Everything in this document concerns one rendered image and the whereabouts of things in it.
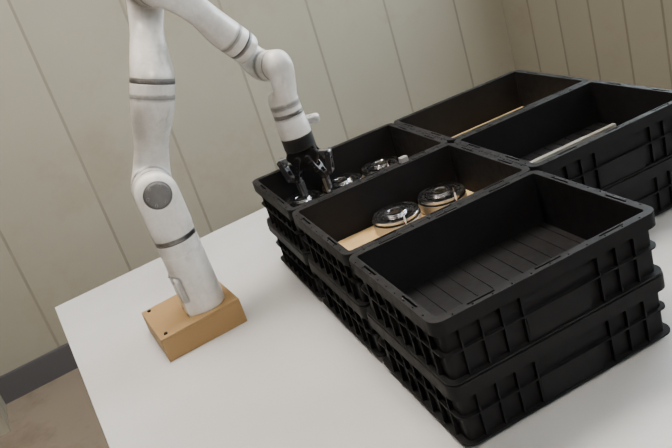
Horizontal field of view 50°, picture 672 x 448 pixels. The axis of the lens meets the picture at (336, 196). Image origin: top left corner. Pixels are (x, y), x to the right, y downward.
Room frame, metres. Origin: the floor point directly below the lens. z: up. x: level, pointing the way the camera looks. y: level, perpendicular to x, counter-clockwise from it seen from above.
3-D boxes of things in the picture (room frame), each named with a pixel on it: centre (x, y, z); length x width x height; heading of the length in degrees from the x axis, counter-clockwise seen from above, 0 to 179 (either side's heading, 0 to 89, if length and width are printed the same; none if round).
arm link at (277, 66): (1.63, 0.04, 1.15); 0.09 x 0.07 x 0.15; 34
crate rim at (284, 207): (1.61, -0.05, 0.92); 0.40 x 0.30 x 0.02; 107
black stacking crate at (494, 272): (1.03, -0.22, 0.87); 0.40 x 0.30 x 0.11; 107
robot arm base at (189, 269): (1.47, 0.36, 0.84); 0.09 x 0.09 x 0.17; 21
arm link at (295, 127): (1.66, 0.04, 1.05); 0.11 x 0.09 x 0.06; 159
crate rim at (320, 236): (1.32, -0.13, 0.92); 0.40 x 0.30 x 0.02; 107
